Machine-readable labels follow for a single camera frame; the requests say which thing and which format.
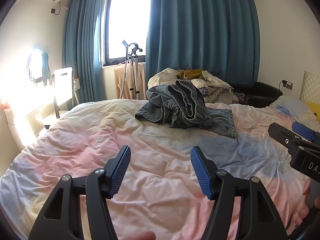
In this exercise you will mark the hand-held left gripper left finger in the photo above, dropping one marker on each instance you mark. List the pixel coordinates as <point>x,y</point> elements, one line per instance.
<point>121,173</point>

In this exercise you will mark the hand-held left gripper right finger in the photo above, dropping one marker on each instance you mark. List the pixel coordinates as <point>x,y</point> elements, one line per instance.
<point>200,173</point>

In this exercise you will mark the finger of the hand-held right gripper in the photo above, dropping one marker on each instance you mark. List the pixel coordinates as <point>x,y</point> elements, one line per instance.
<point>303,131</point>
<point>281,133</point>

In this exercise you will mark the blue denim jeans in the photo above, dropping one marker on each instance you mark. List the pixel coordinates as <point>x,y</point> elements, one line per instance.
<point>182,105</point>

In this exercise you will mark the person's right hand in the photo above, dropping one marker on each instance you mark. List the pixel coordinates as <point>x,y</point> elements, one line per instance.
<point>303,211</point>

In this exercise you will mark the person's left hand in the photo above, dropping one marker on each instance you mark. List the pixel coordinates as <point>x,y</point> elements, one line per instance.
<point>141,236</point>

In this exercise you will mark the yellow plush pillow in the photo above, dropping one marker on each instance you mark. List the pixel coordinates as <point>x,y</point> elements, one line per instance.
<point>313,110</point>

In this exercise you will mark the pastel tie-dye duvet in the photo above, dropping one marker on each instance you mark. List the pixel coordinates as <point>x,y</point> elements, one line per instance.
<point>150,150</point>

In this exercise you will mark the white quilted headboard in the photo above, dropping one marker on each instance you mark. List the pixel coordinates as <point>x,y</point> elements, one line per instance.
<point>311,87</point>

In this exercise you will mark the black sofa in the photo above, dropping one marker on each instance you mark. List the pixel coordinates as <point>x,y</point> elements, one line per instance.
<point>262,91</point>

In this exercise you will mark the small patterned cloth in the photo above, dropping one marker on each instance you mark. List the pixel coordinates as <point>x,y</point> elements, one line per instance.
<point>239,97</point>

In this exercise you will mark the grey jacket with purple label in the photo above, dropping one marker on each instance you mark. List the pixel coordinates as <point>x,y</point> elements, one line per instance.
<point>215,92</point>

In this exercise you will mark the beige hanging sweater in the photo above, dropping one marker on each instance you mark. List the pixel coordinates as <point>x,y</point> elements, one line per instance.
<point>120,80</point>

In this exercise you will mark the mustard yellow garment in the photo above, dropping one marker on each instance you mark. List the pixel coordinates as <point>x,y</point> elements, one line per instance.
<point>190,73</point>

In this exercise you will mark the white puffer jacket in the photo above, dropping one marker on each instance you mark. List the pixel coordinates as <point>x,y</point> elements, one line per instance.
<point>160,78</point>

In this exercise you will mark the white chair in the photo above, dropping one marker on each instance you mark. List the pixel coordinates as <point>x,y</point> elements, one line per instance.
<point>63,85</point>

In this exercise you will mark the garment steamer stand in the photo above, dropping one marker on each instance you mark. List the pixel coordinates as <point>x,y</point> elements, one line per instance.
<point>132,55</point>

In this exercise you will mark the wide teal curtain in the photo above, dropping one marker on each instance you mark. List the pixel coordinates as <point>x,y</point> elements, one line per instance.
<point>205,30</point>

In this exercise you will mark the narrow teal curtain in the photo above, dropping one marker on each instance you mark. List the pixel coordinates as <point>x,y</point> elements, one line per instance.
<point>80,42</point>

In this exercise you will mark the dark framed window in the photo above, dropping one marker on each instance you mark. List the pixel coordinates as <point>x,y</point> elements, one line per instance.
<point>127,25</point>

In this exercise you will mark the wall socket with charger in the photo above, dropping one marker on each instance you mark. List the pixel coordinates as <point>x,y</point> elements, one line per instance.
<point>288,84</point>

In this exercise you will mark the black wall plug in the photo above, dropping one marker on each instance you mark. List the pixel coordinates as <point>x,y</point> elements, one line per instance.
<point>53,11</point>

